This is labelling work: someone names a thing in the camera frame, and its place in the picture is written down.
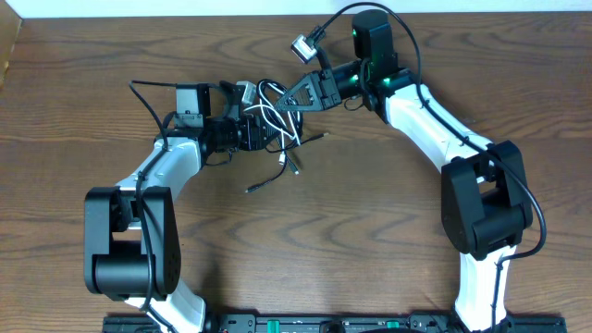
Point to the cardboard panel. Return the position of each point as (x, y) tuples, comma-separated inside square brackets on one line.
[(9, 32)]

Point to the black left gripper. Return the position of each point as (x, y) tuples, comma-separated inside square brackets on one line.
[(252, 132)]

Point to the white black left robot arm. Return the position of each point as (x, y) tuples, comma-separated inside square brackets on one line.
[(131, 240)]

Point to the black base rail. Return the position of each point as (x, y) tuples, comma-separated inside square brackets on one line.
[(417, 322)]

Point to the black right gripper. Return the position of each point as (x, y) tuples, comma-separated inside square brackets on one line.
[(323, 85)]

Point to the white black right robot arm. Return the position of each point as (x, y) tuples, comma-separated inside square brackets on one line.
[(485, 206)]

